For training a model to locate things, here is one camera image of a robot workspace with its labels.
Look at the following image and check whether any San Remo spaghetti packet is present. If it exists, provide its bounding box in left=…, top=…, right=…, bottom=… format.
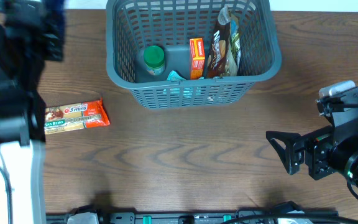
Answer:
left=44, top=99, right=110, bottom=134

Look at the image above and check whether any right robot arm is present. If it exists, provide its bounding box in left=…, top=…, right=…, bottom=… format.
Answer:
left=266, top=123, right=358, bottom=188

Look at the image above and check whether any orange Redoxon box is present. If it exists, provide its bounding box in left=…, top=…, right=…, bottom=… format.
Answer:
left=190, top=38, right=205, bottom=80

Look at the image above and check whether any Kleenex tissue multipack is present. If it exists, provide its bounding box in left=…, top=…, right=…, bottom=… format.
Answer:
left=43, top=0, right=65, bottom=62

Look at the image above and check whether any brown Nescafe Gold pouch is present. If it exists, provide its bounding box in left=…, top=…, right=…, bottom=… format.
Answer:
left=206, top=5, right=241, bottom=78

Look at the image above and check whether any light teal snack packet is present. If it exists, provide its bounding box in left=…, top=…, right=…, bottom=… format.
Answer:
left=163, top=70, right=204, bottom=100

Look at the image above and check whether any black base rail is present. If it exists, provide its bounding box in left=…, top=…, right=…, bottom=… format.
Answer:
left=46, top=201, right=339, bottom=224

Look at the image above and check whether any green lid pesto jar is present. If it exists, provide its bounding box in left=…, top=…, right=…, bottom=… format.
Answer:
left=144, top=45, right=165, bottom=76

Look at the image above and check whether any grey plastic basket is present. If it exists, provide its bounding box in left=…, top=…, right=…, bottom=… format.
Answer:
left=106, top=0, right=282, bottom=109

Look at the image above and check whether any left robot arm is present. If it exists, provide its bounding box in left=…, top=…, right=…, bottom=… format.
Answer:
left=0, top=1, right=65, bottom=223

